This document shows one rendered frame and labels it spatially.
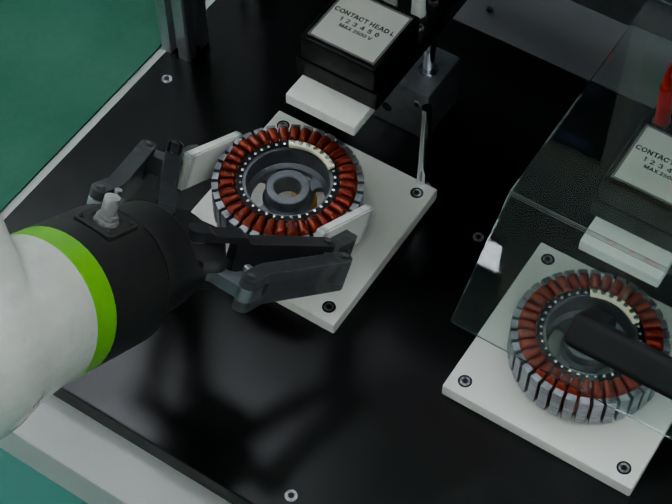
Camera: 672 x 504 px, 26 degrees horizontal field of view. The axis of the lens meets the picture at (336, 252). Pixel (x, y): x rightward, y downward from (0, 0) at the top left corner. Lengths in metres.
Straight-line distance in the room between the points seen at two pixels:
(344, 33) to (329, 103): 0.05
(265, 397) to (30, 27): 0.44
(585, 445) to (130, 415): 0.32
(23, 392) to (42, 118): 0.50
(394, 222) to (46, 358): 0.41
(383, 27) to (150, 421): 0.33
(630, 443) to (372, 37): 0.34
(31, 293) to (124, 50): 0.53
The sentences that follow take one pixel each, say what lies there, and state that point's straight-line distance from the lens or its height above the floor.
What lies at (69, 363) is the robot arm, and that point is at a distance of 0.82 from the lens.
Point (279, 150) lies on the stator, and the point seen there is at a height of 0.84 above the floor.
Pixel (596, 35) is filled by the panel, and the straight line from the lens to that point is 1.21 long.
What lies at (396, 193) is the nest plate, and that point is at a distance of 1.14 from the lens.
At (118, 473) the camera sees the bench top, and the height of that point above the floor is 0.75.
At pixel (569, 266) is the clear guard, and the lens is 0.78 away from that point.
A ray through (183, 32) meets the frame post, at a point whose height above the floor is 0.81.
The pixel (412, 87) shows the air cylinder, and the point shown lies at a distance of 1.15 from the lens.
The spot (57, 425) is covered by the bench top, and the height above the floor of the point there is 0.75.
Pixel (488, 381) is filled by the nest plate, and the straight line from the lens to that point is 1.05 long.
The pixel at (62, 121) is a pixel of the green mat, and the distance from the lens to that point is 1.25.
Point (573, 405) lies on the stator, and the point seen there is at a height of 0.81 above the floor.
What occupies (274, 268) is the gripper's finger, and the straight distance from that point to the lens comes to 0.94.
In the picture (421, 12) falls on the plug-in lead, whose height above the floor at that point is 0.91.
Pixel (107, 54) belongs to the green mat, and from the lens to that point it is 1.29.
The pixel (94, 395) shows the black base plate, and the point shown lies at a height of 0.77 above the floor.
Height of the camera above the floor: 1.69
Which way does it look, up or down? 55 degrees down
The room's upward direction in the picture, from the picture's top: straight up
